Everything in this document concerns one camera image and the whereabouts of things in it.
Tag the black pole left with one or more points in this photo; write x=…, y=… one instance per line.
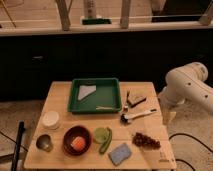
x=15, y=158

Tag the green plastic tray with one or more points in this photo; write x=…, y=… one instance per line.
x=107, y=94

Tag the white handled brush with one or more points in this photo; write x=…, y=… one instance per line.
x=128, y=118

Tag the small metal cup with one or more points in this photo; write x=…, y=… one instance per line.
x=44, y=143

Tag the grey triangular cloth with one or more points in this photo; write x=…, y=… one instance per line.
x=84, y=91

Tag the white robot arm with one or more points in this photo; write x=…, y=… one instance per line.
x=185, y=83

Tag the white paper cup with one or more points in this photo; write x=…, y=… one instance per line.
x=51, y=120

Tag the orange fruit piece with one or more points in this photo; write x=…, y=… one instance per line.
x=78, y=143

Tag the blue sponge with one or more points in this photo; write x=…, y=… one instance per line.
x=119, y=154

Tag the dark red bowl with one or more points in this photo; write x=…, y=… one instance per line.
x=71, y=134

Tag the dark red grape bunch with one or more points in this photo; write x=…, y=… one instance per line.
x=142, y=140

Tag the small white stick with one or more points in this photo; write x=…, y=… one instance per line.
x=104, y=108

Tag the small green cup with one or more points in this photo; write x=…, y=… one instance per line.
x=100, y=135

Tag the green base object background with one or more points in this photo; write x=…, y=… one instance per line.
x=96, y=21

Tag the thin dark utensil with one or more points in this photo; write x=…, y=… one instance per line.
x=126, y=102

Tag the green cucumber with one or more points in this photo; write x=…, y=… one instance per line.
x=106, y=144

